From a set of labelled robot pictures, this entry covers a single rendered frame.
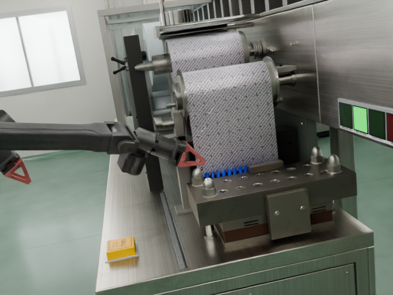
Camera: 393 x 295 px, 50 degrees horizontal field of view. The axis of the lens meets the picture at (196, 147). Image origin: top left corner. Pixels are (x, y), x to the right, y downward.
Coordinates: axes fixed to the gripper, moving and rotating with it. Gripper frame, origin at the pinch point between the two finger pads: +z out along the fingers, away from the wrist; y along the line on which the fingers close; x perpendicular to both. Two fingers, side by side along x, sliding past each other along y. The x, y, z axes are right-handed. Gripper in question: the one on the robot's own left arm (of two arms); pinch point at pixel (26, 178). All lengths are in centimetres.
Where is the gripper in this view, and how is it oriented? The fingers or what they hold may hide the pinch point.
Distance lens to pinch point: 143.8
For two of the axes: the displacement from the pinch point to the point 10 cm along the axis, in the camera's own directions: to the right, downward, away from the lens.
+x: -6.9, 6.7, -2.5
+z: 5.5, 7.2, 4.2
